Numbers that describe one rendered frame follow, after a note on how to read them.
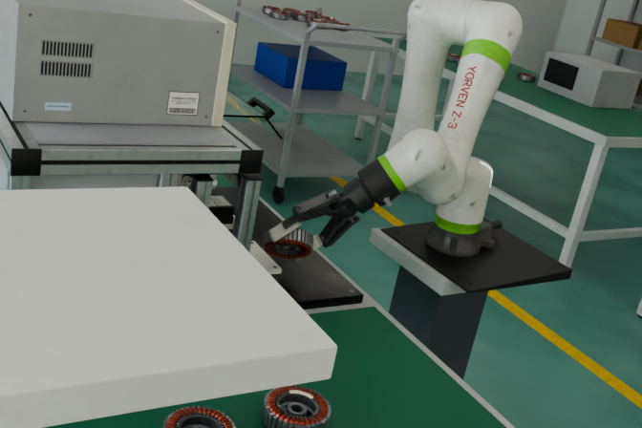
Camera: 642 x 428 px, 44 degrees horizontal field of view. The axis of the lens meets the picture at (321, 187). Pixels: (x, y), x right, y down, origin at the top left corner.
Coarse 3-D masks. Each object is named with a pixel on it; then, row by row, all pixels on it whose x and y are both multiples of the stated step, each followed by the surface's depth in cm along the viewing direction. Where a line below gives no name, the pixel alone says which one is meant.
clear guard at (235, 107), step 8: (232, 96) 200; (232, 104) 193; (240, 104) 195; (248, 104) 196; (224, 112) 185; (232, 112) 187; (240, 112) 188; (248, 112) 189; (256, 112) 191; (256, 120) 204; (264, 120) 193; (272, 128) 191; (280, 136) 193
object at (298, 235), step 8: (296, 232) 170; (304, 232) 171; (264, 240) 172; (280, 240) 169; (288, 240) 170; (296, 240) 170; (304, 240) 171; (312, 240) 173; (264, 248) 175; (272, 248) 174; (280, 248) 175; (288, 248) 175; (296, 248) 175; (304, 248) 172; (312, 248) 173; (280, 256) 178; (288, 256) 177; (296, 256) 177; (304, 256) 176
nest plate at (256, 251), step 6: (252, 246) 186; (258, 246) 187; (252, 252) 183; (258, 252) 184; (264, 252) 185; (258, 258) 181; (264, 258) 182; (270, 258) 182; (264, 264) 179; (270, 264) 180; (276, 264) 180; (270, 270) 177; (276, 270) 178
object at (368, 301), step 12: (348, 276) 189; (360, 288) 184; (372, 300) 179; (312, 312) 169; (384, 312) 175; (396, 324) 171; (408, 336) 167; (420, 348) 163; (480, 396) 150; (492, 408) 147; (504, 420) 144
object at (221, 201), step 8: (216, 200) 172; (224, 200) 173; (216, 208) 169; (224, 208) 170; (232, 208) 171; (216, 216) 170; (224, 216) 170; (232, 216) 171; (224, 224) 171; (232, 224) 172
